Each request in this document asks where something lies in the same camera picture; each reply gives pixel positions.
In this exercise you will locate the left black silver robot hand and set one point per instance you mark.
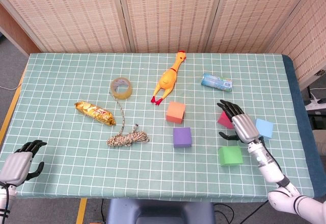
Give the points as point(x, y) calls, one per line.
point(14, 168)

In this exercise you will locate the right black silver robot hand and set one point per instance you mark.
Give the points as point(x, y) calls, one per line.
point(244, 127)

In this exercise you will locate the pink foam cube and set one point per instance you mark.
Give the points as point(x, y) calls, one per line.
point(224, 121)

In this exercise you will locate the light blue foam cube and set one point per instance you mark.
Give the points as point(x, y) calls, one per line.
point(266, 128)

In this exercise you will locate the green foam cube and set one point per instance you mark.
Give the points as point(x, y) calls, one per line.
point(230, 156)

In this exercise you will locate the purple foam cube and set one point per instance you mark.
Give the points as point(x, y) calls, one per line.
point(182, 137)

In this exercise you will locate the orange foam cube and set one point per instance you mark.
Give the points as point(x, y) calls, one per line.
point(175, 110)

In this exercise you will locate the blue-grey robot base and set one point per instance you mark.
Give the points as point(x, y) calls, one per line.
point(158, 211)

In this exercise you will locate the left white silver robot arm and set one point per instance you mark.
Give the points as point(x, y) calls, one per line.
point(6, 201)

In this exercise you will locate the blue tissue pack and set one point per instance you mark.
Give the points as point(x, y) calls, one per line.
point(216, 82)

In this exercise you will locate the dark blue table pad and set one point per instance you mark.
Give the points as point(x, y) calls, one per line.
point(303, 122)

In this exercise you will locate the green checkered tablecloth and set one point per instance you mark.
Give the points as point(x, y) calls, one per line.
point(76, 170)

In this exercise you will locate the yellow rubber chicken toy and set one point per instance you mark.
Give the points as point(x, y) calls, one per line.
point(166, 79)

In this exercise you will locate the metal screen hinge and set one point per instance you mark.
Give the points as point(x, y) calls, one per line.
point(319, 72)

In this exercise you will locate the gold snack packet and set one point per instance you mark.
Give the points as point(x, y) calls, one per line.
point(95, 112)

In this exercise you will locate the woven folding screen panel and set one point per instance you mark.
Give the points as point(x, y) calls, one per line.
point(305, 43)
point(170, 12)
point(63, 12)
point(254, 12)

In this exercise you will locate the clear packing tape roll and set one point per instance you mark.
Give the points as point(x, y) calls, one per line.
point(124, 95)

